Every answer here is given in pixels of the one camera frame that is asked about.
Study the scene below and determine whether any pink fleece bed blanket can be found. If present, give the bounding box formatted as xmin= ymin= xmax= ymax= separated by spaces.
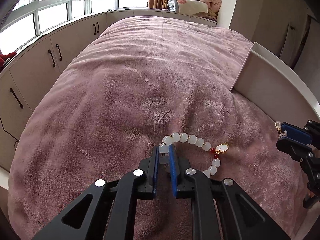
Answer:
xmin=8 ymin=16 xmax=307 ymax=239

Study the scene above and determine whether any white bead bracelet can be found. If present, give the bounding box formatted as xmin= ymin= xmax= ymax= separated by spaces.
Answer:
xmin=158 ymin=132 xmax=230 ymax=178

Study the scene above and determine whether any pink crumpled blanket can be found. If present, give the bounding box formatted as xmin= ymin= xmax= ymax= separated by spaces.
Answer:
xmin=196 ymin=0 xmax=222 ymax=21

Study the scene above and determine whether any gold clasp charm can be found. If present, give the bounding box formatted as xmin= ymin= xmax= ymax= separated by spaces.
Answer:
xmin=275 ymin=121 xmax=287 ymax=138

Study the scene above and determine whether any white plastic storage bin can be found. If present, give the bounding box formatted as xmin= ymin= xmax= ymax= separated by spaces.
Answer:
xmin=230 ymin=42 xmax=319 ymax=128

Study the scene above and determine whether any black charging cable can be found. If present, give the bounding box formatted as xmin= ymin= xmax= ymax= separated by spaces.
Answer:
xmin=0 ymin=115 xmax=20 ymax=151

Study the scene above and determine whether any white bay window frame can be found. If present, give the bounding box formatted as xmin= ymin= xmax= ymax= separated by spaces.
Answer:
xmin=1 ymin=0 xmax=148 ymax=54

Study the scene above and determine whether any red knitted garment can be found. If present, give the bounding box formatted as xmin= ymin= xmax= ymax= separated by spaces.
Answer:
xmin=0 ymin=51 xmax=17 ymax=67

